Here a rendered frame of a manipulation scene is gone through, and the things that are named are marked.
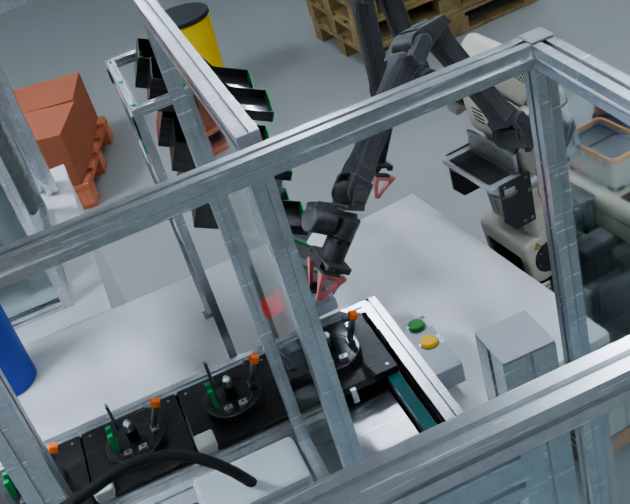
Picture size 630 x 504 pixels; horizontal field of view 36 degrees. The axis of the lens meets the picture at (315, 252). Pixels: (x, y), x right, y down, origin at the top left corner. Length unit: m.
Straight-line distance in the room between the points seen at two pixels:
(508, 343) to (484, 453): 0.33
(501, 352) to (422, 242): 1.86
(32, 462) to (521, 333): 0.61
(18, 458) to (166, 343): 1.56
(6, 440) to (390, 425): 1.18
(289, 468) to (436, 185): 3.72
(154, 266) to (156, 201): 3.71
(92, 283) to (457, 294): 1.19
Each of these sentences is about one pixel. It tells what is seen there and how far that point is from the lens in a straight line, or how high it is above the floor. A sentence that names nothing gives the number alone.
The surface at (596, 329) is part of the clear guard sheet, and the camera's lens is 1.37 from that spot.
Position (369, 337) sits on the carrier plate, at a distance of 2.39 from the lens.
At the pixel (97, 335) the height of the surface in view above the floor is 0.86.
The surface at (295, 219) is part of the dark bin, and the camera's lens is 2.46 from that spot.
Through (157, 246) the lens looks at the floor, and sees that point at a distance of 4.92.
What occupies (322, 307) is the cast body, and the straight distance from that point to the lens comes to 2.24.
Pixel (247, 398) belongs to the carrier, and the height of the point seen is 0.99.
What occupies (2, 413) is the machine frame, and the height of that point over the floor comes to 1.79.
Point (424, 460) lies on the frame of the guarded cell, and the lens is 0.68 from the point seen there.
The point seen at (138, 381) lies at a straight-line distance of 2.71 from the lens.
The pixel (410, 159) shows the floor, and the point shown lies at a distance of 4.97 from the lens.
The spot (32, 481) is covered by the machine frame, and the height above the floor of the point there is 1.68.
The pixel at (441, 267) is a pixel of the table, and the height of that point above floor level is 0.86.
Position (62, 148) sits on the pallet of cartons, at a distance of 5.35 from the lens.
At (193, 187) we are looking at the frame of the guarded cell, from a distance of 1.07.
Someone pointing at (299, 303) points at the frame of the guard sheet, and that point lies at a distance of 1.27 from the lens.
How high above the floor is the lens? 2.49
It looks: 34 degrees down
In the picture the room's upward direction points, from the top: 17 degrees counter-clockwise
